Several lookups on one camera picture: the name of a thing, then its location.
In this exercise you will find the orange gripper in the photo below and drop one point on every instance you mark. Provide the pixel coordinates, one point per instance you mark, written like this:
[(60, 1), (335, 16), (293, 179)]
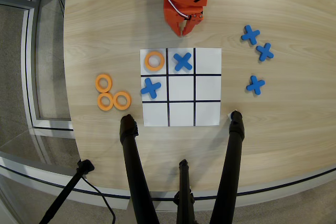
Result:
[(174, 16)]

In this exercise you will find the blue foam cross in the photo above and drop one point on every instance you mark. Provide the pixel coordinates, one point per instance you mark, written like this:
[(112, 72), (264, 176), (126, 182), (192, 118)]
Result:
[(255, 85), (151, 87), (264, 52), (250, 35), (182, 62)]

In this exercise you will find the white tic-tac-toe grid paper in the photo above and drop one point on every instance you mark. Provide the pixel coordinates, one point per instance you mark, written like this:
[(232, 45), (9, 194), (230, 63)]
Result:
[(207, 113)]

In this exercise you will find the small white sticker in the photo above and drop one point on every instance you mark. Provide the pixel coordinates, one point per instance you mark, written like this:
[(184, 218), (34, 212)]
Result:
[(229, 115)]

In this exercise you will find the thick black tripod leg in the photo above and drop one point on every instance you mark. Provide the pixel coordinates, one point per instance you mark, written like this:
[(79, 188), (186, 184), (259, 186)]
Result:
[(134, 161), (231, 161)]

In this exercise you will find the short black tripod leg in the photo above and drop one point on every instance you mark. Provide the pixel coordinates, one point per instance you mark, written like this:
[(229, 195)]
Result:
[(184, 190)]

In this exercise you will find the thin black stand pole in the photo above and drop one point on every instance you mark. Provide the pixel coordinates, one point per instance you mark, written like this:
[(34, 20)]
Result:
[(65, 192)]

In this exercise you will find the grey metal window frame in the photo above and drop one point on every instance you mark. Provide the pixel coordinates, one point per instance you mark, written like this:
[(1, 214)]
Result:
[(26, 51)]

